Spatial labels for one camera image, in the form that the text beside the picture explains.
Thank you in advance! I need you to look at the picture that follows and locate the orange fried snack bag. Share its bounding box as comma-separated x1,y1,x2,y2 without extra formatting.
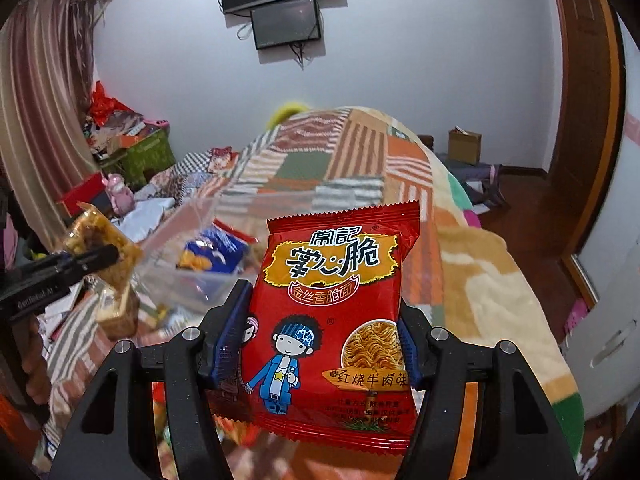
61,203,143,292

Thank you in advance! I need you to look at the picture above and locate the toast bread slice pack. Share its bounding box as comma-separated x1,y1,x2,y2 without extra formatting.
94,284,140,340

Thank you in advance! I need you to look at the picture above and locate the blue snack bag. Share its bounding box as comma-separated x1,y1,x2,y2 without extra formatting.
177,226,248,274

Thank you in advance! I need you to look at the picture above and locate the red instant noodle snack bag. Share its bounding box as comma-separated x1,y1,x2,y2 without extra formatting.
238,202,420,454

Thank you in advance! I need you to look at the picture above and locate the left hand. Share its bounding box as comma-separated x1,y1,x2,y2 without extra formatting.
22,316,51,405

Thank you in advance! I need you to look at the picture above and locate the red flat box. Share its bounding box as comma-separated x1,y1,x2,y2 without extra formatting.
56,172,105,218

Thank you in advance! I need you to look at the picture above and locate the pink plush toy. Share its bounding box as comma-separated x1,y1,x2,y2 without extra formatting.
102,174,136,217

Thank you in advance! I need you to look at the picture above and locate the green storage box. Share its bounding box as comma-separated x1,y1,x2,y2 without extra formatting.
99,130,176,191

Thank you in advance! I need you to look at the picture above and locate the clear plastic storage box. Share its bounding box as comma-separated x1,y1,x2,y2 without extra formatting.
134,190,386,319

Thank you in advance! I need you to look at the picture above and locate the red paper bag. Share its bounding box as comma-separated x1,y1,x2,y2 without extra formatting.
88,80,131,127

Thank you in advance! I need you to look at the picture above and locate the wooden door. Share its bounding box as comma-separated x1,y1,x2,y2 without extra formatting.
544,0,626,311

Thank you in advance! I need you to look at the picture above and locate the pink striped curtain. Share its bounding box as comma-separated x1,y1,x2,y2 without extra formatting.
1,0,98,249

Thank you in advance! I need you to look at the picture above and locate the cardboard box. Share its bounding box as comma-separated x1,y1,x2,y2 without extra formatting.
447,127,482,165

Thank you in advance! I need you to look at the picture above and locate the patchwork striped blanket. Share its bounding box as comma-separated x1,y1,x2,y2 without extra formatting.
50,107,582,479

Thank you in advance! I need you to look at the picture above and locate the yellow plush ring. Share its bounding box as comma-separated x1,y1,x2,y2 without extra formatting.
267,101,312,129

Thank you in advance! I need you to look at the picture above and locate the small wall monitor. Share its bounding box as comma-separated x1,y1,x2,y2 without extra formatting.
250,0,322,50

